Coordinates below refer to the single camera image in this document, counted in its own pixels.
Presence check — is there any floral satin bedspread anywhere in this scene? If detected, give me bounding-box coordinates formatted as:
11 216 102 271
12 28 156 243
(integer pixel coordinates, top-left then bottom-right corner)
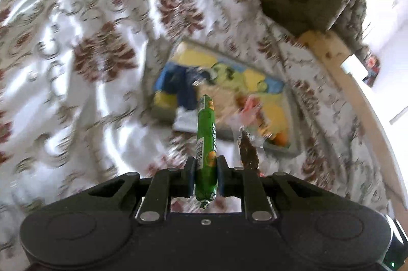
0 0 396 259

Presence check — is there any green sausage stick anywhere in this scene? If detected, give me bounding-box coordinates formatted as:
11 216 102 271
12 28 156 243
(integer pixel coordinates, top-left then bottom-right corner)
193 94 221 210

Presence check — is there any white shelf board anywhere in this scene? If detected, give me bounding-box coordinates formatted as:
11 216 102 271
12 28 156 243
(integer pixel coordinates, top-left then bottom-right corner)
340 53 368 81

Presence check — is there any orange snack packet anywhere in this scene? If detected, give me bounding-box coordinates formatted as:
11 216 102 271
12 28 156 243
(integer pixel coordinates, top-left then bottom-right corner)
238 95 266 122

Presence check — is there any dark blue snack packet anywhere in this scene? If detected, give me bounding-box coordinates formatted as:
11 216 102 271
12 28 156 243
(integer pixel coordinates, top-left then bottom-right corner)
152 63 206 133

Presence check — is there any printed cartoon bag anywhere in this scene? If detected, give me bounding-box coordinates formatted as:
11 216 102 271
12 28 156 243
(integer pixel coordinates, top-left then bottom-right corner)
361 52 382 87

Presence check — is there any wooden bed frame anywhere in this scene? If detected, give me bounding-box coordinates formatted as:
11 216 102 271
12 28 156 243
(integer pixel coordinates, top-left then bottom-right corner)
0 0 407 205

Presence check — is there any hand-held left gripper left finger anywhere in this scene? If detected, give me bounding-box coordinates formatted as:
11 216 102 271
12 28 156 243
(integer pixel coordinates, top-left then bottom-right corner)
87 156 197 224

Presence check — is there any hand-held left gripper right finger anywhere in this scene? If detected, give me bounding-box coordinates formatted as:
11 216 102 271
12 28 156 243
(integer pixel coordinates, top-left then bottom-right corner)
217 155 323 223

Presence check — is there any grey tray with cartoon painting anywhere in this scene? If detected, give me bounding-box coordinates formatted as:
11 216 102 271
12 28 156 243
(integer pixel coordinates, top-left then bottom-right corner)
145 39 304 158

